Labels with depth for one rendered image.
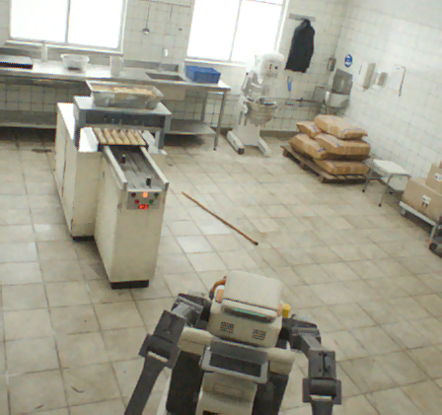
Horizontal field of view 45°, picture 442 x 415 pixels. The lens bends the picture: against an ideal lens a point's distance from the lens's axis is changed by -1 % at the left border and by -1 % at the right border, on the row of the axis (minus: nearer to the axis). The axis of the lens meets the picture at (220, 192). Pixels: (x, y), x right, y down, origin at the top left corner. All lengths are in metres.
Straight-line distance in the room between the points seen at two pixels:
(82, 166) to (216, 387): 2.48
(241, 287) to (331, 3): 6.85
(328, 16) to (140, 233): 5.47
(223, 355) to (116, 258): 1.93
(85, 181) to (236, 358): 2.56
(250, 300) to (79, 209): 2.71
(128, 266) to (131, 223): 0.36
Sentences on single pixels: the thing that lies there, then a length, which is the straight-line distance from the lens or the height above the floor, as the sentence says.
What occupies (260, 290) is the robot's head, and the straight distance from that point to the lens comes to 1.98.
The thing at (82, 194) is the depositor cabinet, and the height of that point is 0.47.
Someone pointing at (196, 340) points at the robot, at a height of 0.78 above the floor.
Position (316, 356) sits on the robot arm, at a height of 1.35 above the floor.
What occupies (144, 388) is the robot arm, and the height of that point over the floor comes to 1.21.
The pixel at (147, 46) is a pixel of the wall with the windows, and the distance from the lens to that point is 7.40.
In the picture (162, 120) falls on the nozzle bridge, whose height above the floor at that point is 1.10.
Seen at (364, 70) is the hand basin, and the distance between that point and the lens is 7.89.
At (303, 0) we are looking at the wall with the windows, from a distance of 8.22.
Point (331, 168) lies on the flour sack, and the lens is 6.98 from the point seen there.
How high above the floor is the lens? 2.34
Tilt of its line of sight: 23 degrees down
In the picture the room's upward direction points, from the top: 11 degrees clockwise
